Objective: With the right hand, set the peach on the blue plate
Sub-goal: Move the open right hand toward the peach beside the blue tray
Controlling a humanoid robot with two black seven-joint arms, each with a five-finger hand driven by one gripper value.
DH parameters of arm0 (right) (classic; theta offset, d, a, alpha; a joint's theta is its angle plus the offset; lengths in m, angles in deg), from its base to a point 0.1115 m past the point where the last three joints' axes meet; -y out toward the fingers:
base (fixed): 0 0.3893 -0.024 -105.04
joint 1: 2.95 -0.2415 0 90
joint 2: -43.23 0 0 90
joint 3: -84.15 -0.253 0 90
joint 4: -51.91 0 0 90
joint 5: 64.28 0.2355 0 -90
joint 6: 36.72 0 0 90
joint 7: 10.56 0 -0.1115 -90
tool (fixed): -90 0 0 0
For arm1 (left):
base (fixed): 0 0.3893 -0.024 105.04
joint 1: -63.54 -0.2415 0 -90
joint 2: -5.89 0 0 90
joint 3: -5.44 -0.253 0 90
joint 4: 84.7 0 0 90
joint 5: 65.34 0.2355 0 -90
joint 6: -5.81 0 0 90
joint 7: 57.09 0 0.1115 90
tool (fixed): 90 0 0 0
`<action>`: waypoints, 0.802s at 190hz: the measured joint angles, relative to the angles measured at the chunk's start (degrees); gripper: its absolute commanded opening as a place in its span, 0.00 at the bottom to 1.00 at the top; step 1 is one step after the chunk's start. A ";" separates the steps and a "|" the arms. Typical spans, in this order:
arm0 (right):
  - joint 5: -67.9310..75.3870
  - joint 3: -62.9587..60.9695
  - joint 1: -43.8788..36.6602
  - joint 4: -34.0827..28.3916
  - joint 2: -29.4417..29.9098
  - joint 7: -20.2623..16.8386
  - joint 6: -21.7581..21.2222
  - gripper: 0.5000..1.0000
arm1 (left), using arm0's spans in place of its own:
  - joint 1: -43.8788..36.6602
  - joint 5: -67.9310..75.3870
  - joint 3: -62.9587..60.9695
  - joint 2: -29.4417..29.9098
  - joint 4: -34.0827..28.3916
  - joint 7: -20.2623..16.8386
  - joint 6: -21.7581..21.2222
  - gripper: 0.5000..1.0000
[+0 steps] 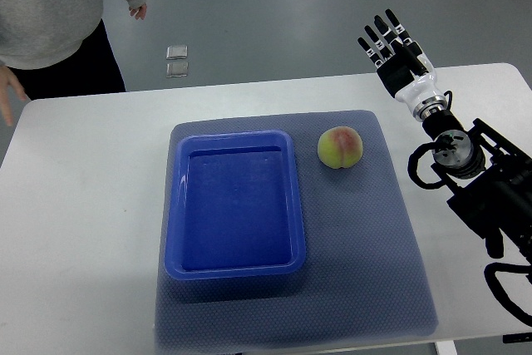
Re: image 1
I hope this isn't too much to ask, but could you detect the blue grey table mat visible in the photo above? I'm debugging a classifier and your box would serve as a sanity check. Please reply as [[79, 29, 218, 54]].
[[155, 111, 438, 354]]

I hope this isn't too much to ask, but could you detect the person's right hand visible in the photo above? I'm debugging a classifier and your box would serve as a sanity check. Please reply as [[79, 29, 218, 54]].
[[0, 66, 28, 126]]

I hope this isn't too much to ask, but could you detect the metal floor plate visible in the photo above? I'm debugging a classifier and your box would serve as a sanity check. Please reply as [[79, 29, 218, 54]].
[[166, 61, 189, 78], [166, 45, 188, 60]]

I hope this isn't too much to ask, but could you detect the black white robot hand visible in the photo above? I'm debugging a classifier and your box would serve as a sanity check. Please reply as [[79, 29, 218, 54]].
[[357, 9, 451, 121]]

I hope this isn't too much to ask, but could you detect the person's left hand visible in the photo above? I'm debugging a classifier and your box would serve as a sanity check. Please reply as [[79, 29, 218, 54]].
[[129, 3, 147, 20]]

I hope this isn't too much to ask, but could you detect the white table leg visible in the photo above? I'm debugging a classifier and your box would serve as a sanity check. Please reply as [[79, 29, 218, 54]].
[[434, 340, 458, 355]]

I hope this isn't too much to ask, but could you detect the upper metal floor plate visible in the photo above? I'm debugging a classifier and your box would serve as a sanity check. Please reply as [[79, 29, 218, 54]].
[[166, 45, 188, 60]]

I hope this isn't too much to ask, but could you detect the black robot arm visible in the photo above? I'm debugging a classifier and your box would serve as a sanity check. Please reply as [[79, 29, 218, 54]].
[[407, 91, 531, 325]]

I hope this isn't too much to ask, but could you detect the yellow red peach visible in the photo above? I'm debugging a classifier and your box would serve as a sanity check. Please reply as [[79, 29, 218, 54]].
[[317, 126, 363, 170]]

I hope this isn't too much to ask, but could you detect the blue plastic tray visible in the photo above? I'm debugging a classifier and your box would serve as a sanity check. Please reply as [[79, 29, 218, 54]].
[[164, 131, 306, 282]]

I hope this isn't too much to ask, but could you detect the person in grey sweater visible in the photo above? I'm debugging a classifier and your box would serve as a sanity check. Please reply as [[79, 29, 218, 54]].
[[1, 0, 146, 100]]

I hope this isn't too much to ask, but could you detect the lower metal floor plate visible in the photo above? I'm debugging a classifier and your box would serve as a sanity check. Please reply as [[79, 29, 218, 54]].
[[166, 61, 189, 78]]

